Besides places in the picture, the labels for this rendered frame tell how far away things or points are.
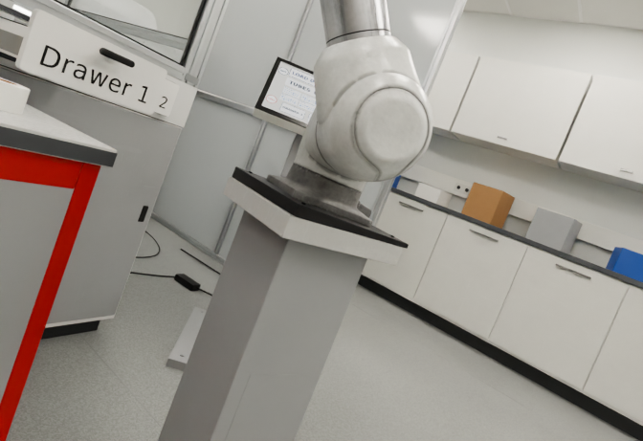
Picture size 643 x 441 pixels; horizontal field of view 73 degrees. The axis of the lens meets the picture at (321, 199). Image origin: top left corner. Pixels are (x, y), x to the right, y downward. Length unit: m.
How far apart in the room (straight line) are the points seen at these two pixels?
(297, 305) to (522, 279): 2.70
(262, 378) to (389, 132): 0.53
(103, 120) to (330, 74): 0.93
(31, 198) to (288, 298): 0.44
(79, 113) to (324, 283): 0.88
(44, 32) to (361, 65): 0.58
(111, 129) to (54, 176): 0.75
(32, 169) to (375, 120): 0.47
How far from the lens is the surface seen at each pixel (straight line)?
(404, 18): 2.66
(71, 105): 1.39
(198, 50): 1.60
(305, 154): 0.84
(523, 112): 3.98
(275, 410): 0.96
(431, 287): 3.57
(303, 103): 1.71
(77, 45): 0.99
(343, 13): 0.68
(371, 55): 0.64
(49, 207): 0.75
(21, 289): 0.79
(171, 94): 1.54
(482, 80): 4.15
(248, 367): 0.86
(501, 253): 3.44
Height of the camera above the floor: 0.85
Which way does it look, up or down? 4 degrees down
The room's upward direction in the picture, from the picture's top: 21 degrees clockwise
